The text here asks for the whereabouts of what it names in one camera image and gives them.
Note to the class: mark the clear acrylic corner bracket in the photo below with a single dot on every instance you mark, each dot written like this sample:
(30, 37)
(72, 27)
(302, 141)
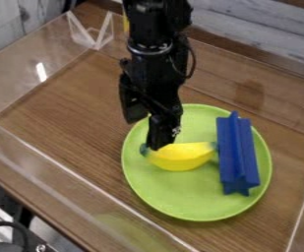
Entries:
(91, 37)

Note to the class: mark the yellow toy banana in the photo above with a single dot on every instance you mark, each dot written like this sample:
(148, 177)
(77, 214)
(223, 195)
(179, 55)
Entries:
(180, 156)

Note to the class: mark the green round plate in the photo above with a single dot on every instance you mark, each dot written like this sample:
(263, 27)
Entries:
(191, 195)

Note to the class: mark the black metal stand base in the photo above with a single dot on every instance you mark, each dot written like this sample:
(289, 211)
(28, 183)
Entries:
(38, 245)

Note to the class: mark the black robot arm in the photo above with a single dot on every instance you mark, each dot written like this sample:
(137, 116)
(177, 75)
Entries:
(157, 22)

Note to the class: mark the blue star-shaped block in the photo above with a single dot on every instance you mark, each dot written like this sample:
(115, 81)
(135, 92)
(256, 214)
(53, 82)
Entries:
(238, 160)

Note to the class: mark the clear acrylic tray wall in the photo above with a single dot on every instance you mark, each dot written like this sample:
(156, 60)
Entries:
(87, 214)

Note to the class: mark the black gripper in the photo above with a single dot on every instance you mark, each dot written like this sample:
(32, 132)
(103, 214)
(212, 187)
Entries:
(148, 90)

